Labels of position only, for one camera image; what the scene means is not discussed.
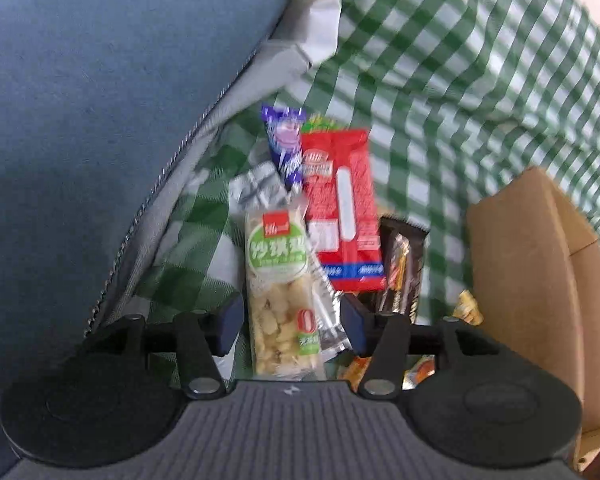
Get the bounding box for small red gold candy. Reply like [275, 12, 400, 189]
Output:
[340, 356, 372, 392]

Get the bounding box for green white checkered cloth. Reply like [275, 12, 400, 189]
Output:
[130, 0, 600, 380]

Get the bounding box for dark brown chocolate bar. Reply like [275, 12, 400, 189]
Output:
[373, 214, 429, 324]

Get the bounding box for brown cardboard box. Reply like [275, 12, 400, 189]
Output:
[467, 167, 600, 470]

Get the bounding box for white printed sheet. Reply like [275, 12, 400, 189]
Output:
[261, 0, 341, 96]

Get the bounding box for green label rice cracker pack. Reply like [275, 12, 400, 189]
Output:
[245, 197, 324, 380]

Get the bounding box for purple candy wrapper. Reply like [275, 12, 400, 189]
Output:
[261, 104, 306, 193]

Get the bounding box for round sesame cracker pack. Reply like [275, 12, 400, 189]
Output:
[301, 114, 347, 134]

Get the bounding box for red biscuit pack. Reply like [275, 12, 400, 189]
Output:
[300, 129, 386, 292]

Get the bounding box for clear pack small cookies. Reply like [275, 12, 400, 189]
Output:
[227, 160, 354, 361]

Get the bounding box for yellow cake snack wrapper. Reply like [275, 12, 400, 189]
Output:
[453, 289, 483, 326]

